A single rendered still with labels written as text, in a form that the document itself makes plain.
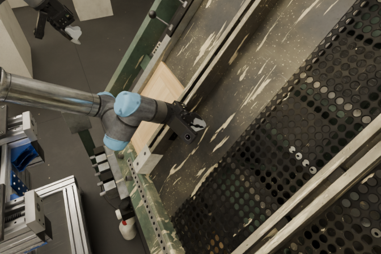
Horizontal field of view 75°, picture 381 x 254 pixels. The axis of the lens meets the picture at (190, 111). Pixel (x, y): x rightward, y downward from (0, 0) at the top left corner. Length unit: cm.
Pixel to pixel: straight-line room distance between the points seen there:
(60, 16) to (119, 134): 56
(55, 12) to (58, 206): 136
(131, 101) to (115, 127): 11
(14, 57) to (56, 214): 209
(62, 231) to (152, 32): 138
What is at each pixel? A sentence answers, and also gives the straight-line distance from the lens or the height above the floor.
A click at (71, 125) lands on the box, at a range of 161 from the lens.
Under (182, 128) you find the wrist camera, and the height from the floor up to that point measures 129.
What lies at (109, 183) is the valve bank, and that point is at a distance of 136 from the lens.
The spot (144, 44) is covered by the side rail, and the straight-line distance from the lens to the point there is 148.
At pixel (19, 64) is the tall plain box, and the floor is 24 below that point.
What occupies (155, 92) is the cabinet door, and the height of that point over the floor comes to 111.
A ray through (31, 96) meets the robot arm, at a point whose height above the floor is 146.
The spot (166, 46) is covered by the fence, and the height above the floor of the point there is 128.
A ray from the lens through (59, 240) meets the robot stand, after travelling 196.
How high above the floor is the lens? 189
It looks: 44 degrees down
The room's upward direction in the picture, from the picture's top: straight up
